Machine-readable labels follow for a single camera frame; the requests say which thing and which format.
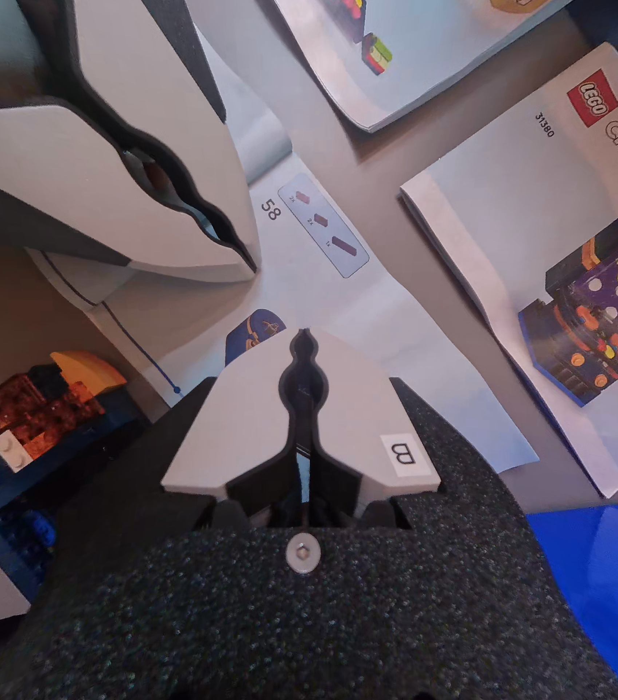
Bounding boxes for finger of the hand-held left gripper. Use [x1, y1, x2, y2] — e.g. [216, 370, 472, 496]
[0, 103, 257, 283]
[65, 0, 263, 273]

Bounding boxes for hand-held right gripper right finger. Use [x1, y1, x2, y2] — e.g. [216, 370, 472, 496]
[307, 327, 442, 517]

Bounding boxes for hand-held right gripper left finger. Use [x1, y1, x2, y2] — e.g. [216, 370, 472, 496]
[160, 327, 305, 517]

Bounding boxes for blue orange brick model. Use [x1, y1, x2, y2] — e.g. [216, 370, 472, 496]
[0, 350, 148, 605]

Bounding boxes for blue plastic bin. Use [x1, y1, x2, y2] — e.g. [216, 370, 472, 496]
[525, 499, 618, 700]

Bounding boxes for open instruction booklet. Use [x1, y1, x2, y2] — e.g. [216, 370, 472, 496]
[27, 22, 540, 475]

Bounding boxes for instruction booklet purple model cover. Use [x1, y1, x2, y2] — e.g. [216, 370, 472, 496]
[273, 0, 575, 133]

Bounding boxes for instruction booklet arcade machine cover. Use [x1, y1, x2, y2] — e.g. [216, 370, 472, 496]
[399, 41, 618, 498]

